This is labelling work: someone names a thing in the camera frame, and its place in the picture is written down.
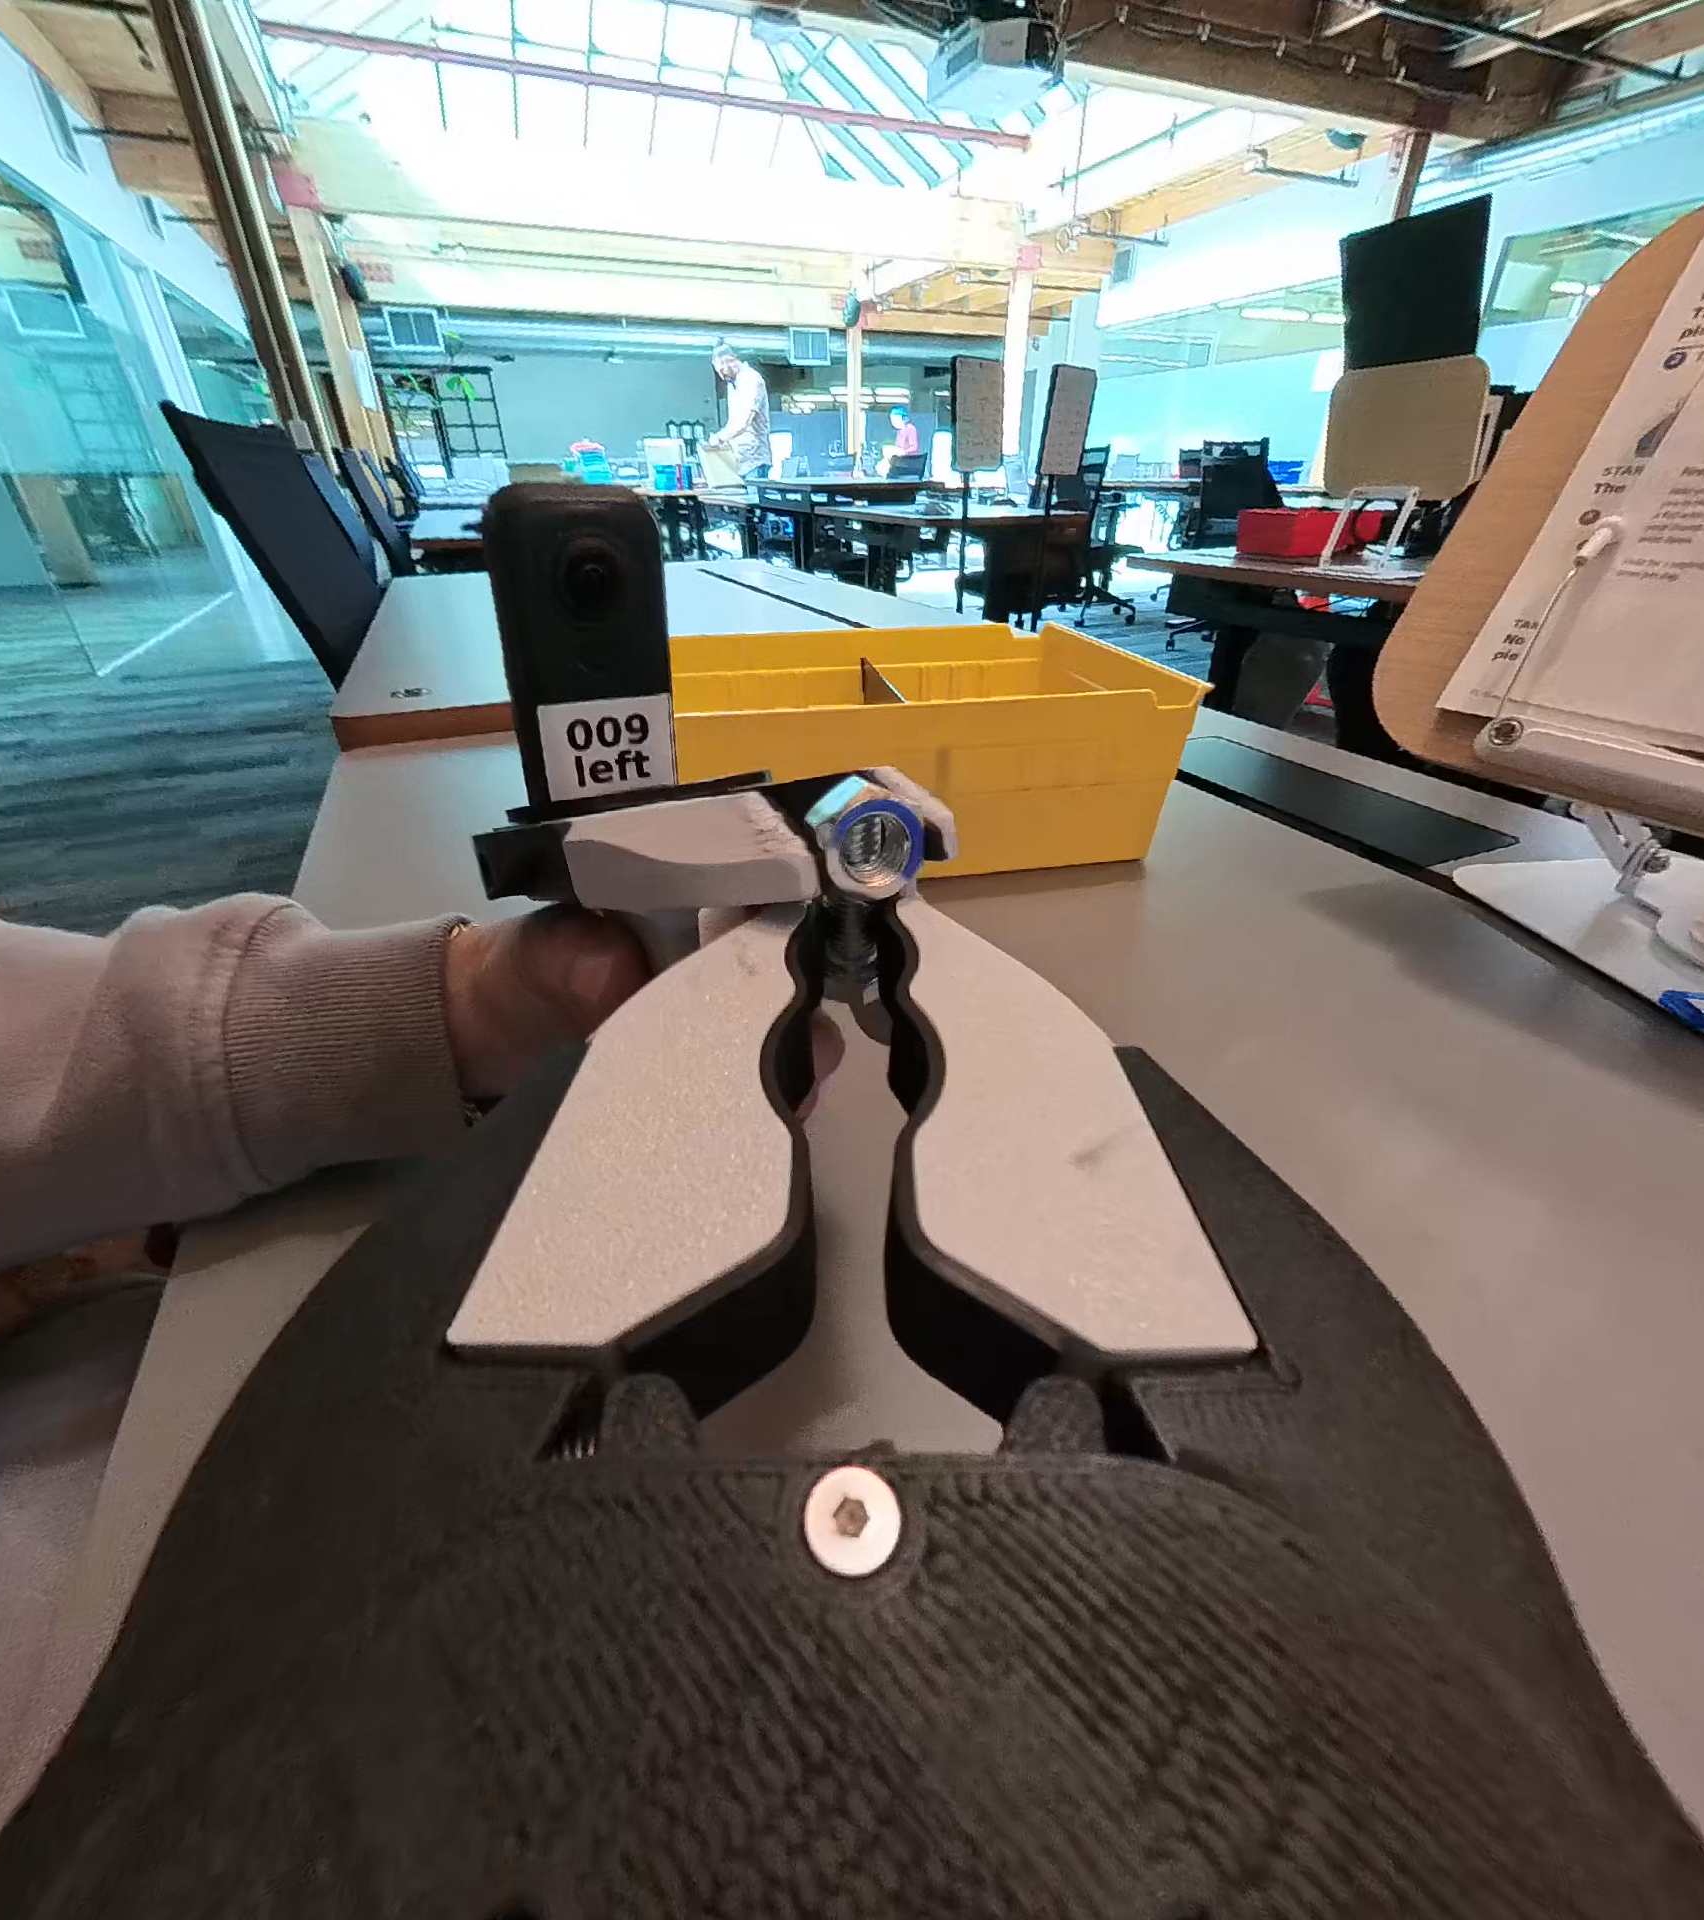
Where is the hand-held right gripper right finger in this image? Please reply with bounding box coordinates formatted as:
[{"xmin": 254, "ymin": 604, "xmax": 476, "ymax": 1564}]
[{"xmin": 887, "ymin": 900, "xmax": 1263, "ymax": 1421}]

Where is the metal nut with blue ring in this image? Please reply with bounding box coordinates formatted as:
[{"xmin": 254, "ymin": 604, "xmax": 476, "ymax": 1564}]
[{"xmin": 815, "ymin": 770, "xmax": 933, "ymax": 906}]

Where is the black swivel office chair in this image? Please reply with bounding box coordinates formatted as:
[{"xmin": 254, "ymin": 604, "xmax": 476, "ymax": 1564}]
[{"xmin": 1024, "ymin": 446, "xmax": 1142, "ymax": 632}]

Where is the printed instruction sheet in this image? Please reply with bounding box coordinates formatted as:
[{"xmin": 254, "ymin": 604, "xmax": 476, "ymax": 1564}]
[{"xmin": 1434, "ymin": 0, "xmax": 1704, "ymax": 770}]

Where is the metal threaded bolt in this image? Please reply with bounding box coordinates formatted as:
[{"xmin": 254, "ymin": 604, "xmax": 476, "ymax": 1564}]
[{"xmin": 796, "ymin": 884, "xmax": 896, "ymax": 1010}]

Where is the black monitor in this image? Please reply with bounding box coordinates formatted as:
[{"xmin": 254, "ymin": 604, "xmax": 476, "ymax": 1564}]
[{"xmin": 1339, "ymin": 191, "xmax": 1495, "ymax": 373}]

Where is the rolling whiteboard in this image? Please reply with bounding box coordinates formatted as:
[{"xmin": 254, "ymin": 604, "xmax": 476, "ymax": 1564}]
[
  {"xmin": 948, "ymin": 353, "xmax": 1008, "ymax": 519},
  {"xmin": 1036, "ymin": 361, "xmax": 1103, "ymax": 504}
]

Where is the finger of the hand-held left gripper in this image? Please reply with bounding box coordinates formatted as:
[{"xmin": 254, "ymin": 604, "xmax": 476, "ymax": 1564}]
[
  {"xmin": 874, "ymin": 768, "xmax": 965, "ymax": 884},
  {"xmin": 561, "ymin": 787, "xmax": 828, "ymax": 913}
]

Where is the wood-edged grey desk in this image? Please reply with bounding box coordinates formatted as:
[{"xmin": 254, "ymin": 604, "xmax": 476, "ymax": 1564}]
[{"xmin": 328, "ymin": 557, "xmax": 945, "ymax": 755}]

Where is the yellow plastic bin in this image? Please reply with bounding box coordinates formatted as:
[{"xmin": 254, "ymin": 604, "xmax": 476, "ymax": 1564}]
[{"xmin": 667, "ymin": 620, "xmax": 1217, "ymax": 882}]

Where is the person's left forearm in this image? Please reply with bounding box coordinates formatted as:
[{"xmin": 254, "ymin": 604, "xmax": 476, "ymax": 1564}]
[{"xmin": 0, "ymin": 892, "xmax": 483, "ymax": 1296}]

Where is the ceiling projector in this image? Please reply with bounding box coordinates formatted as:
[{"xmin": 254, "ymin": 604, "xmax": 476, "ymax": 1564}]
[{"xmin": 925, "ymin": 12, "xmax": 1068, "ymax": 119}]

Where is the dark background desk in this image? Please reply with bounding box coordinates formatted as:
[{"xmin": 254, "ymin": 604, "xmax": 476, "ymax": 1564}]
[{"xmin": 639, "ymin": 476, "xmax": 1099, "ymax": 626}]

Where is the wooden document stand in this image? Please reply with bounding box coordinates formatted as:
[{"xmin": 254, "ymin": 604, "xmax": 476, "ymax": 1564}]
[{"xmin": 1372, "ymin": 193, "xmax": 1704, "ymax": 1100}]

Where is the small pale board stand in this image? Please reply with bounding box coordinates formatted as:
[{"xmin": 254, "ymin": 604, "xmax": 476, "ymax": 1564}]
[{"xmin": 1315, "ymin": 353, "xmax": 1492, "ymax": 568}]

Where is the person's left hand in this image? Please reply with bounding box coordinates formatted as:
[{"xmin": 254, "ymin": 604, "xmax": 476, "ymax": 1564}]
[{"xmin": 441, "ymin": 904, "xmax": 850, "ymax": 1108}]

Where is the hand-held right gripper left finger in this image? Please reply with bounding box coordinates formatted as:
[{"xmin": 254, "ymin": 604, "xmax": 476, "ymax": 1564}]
[{"xmin": 444, "ymin": 913, "xmax": 823, "ymax": 1415}]

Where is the red plastic bin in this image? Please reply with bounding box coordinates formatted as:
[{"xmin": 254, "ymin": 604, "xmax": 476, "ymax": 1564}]
[{"xmin": 1234, "ymin": 504, "xmax": 1399, "ymax": 560}]

